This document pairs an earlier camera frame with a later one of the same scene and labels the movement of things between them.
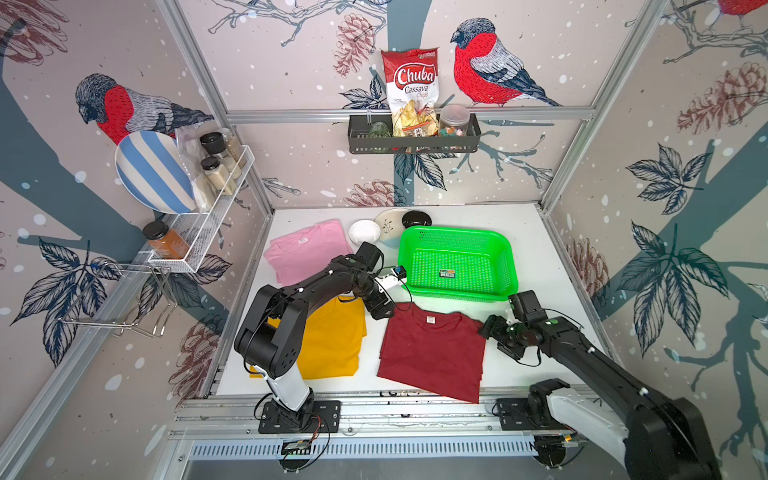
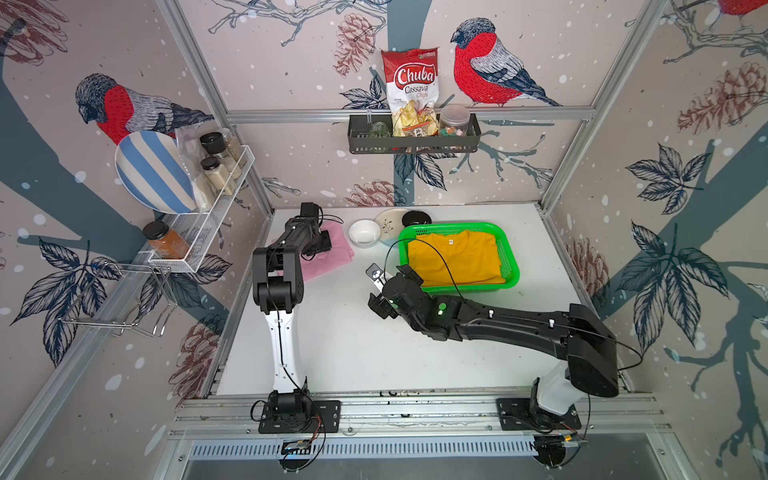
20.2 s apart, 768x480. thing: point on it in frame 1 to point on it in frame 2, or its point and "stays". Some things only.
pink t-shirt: [301, 253] stays
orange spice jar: [165, 242] stays
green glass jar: [379, 130] stays
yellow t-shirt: [334, 332] to [473, 259]
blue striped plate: [155, 170] stays
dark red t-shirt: [439, 352] to [416, 255]
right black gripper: [491, 328] to [380, 308]
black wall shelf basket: [359, 141] stays
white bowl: [364, 230] stays
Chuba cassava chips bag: [411, 76] stays
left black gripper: [384, 309] to [327, 246]
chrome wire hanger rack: [116, 298] stays
